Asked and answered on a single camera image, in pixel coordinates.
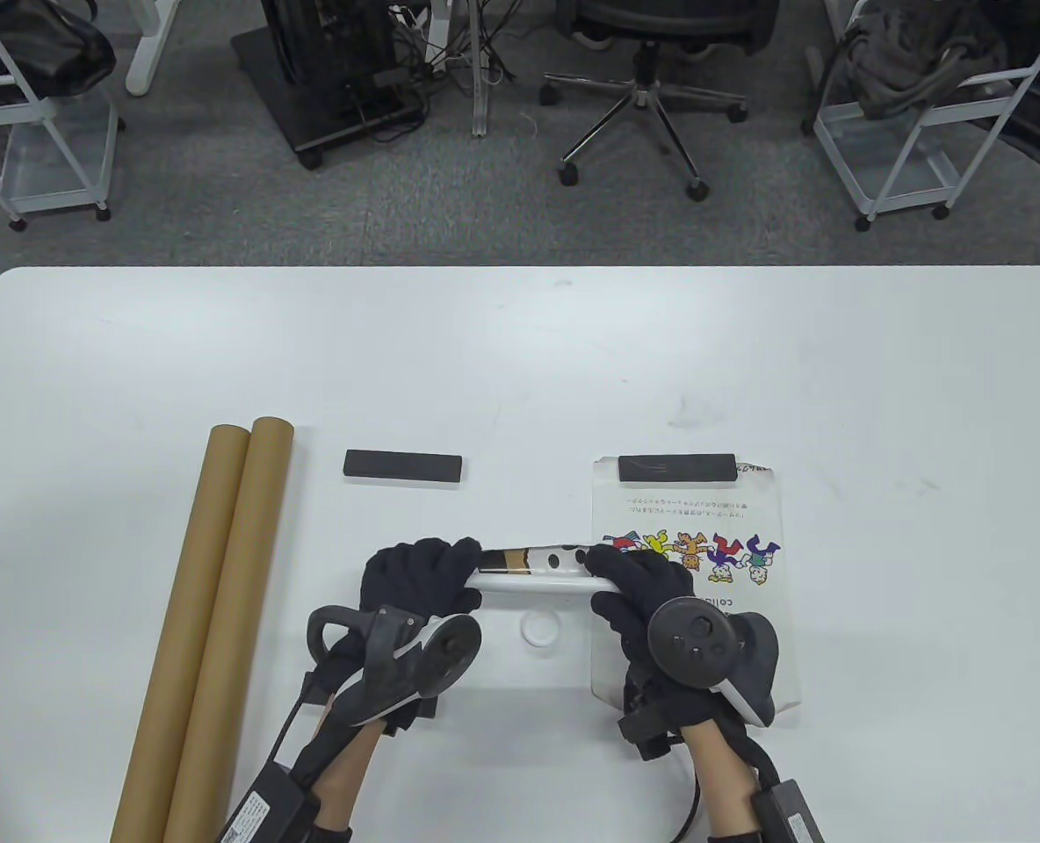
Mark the brown cardboard mailing tube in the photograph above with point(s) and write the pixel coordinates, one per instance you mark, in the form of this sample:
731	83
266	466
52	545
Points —
195	544
248	544

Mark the white plastic tube cap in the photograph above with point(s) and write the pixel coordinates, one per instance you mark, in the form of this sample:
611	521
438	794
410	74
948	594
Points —
542	634

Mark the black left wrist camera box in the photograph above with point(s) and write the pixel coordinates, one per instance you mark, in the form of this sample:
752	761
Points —
265	808

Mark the person's right hand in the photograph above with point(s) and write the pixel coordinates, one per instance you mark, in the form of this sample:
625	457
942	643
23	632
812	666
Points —
639	584

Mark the black office chair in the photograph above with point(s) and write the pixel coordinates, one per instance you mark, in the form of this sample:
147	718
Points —
643	83

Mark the black wheeled equipment stand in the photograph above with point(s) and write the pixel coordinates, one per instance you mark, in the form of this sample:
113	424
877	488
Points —
309	97

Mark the grey backpack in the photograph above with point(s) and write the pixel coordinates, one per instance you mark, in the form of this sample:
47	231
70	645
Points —
915	53

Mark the white desk leg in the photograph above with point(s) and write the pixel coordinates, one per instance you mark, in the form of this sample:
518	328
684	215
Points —
147	61
482	105

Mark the colourful cartoon faces poster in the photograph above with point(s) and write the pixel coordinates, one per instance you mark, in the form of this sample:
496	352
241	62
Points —
529	580

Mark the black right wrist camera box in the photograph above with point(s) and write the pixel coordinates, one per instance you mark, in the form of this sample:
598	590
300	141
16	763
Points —
792	817

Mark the black bag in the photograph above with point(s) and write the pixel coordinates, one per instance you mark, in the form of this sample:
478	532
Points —
28	53

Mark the person's right forearm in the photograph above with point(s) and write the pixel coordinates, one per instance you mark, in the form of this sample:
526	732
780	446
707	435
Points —
722	777

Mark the grey hand controller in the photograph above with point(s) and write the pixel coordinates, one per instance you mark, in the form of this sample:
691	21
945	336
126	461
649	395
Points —
406	672
696	641

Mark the person's left hand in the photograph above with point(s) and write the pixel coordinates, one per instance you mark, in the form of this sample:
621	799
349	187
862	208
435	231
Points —
419	575

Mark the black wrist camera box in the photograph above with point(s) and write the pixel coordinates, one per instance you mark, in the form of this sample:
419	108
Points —
265	808
792	817

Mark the white wheeled cart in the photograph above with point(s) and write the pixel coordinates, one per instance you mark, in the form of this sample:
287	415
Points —
889	167
54	167

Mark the white cartoon figures poster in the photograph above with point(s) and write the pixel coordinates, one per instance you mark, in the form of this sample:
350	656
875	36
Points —
704	509

